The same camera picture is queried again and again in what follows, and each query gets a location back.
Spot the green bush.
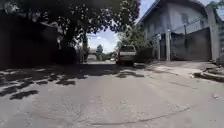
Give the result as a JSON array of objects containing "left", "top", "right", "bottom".
[{"left": 116, "top": 24, "right": 155, "bottom": 64}]

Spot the grey concrete road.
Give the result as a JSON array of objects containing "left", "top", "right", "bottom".
[{"left": 0, "top": 60, "right": 224, "bottom": 128}]

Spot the dark wall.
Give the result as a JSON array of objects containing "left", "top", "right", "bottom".
[{"left": 0, "top": 9, "right": 78, "bottom": 70}]

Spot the dark metal gate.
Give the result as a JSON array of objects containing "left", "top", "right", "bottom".
[{"left": 159, "top": 27, "right": 212, "bottom": 62}]

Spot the grey two-storey building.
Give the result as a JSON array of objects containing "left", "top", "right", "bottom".
[{"left": 137, "top": 0, "right": 224, "bottom": 62}]

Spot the pale van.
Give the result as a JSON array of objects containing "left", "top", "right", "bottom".
[{"left": 115, "top": 44, "right": 138, "bottom": 67}]

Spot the large dark tree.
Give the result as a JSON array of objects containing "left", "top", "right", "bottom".
[{"left": 13, "top": 0, "right": 142, "bottom": 64}]

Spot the concrete kerb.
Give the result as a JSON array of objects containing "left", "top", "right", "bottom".
[{"left": 193, "top": 66, "right": 224, "bottom": 83}]

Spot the concrete driveway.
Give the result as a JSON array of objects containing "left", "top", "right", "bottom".
[{"left": 146, "top": 60, "right": 218, "bottom": 78}]

